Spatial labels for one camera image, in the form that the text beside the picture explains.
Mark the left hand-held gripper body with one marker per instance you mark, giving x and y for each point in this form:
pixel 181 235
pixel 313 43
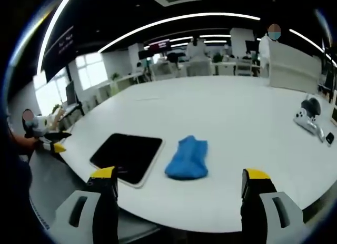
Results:
pixel 39 127

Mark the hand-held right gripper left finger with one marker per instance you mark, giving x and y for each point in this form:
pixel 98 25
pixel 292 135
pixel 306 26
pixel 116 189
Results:
pixel 104 202

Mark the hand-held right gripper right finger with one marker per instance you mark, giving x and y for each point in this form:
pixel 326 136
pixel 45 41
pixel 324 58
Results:
pixel 266 202

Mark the blue cleaning cloth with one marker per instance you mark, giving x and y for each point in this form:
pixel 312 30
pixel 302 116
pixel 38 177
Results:
pixel 188 160

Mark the person's left hand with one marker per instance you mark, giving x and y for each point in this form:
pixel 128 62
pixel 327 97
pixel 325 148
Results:
pixel 23 142

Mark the computer monitor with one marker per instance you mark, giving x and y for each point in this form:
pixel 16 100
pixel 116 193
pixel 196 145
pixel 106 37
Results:
pixel 71 92

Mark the dark hanging sign board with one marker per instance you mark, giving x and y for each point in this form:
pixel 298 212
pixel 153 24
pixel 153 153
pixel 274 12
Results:
pixel 59 50

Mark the small black object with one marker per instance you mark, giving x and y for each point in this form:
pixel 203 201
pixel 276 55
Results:
pixel 329 138

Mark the white and grey device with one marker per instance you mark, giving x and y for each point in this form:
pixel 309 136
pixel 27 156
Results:
pixel 309 115

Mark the white partition box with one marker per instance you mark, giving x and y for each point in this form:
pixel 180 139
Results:
pixel 293 66

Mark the curved ceiling light strip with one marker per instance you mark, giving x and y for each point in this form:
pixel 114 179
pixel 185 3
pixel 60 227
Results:
pixel 168 21

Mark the red wall screen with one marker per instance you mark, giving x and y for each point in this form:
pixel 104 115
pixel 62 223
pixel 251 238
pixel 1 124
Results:
pixel 159 45

